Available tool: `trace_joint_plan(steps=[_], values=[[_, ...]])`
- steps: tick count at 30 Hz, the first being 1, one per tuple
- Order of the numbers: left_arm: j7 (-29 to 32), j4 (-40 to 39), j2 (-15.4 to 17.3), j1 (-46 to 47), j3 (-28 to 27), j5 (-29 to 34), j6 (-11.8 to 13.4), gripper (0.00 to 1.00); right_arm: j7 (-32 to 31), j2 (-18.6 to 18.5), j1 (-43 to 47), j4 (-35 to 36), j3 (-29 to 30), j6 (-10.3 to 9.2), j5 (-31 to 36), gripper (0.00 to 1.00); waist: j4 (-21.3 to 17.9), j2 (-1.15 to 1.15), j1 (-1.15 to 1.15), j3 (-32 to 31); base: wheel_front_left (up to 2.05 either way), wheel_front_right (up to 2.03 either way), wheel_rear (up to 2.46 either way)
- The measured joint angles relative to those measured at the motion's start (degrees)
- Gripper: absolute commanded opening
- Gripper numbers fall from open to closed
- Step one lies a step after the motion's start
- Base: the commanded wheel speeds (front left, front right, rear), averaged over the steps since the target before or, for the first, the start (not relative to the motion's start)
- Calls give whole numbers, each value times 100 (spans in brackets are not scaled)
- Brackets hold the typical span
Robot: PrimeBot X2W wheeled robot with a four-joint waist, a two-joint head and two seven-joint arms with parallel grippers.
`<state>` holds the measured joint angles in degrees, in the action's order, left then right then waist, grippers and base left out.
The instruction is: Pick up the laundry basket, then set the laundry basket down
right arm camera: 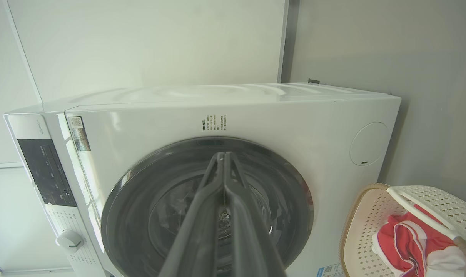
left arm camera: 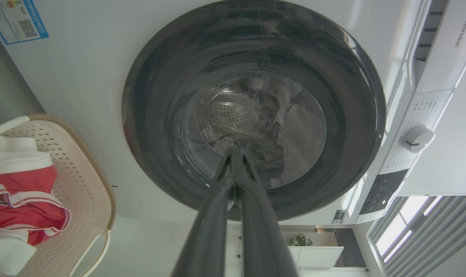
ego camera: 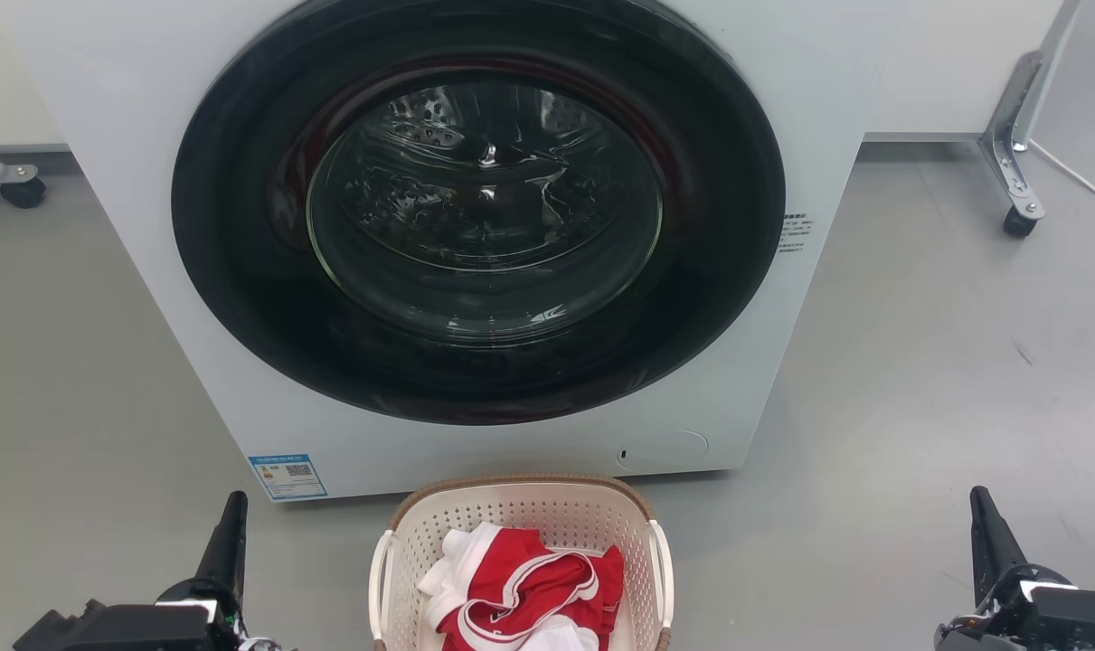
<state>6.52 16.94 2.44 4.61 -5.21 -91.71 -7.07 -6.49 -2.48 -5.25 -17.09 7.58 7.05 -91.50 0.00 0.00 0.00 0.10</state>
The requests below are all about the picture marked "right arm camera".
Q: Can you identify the blue energy label sticker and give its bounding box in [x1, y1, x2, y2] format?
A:
[317, 263, 345, 277]

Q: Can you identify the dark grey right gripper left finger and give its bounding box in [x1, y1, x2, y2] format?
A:
[159, 152, 226, 277]

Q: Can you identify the round white filter cover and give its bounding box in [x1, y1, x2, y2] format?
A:
[349, 122, 389, 166]

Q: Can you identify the white front-load washing machine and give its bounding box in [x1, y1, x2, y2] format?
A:
[3, 82, 402, 277]

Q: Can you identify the grey wall rail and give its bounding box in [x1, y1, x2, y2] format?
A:
[0, 163, 24, 174]

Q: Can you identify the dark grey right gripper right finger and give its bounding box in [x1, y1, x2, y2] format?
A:
[224, 152, 287, 277]

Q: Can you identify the black washer control panel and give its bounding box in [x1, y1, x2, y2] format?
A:
[17, 138, 77, 207]

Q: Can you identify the silver QR code sticker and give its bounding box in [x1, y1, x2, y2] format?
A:
[68, 117, 91, 152]

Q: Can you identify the black round washer door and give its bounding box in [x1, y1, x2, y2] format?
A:
[101, 137, 314, 277]

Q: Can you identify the cream perforated laundry basket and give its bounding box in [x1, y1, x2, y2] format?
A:
[339, 183, 466, 277]

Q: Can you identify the red and white garment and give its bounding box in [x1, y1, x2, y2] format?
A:
[372, 204, 466, 277]

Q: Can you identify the white washer dial knob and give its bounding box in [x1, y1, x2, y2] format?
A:
[56, 230, 85, 253]

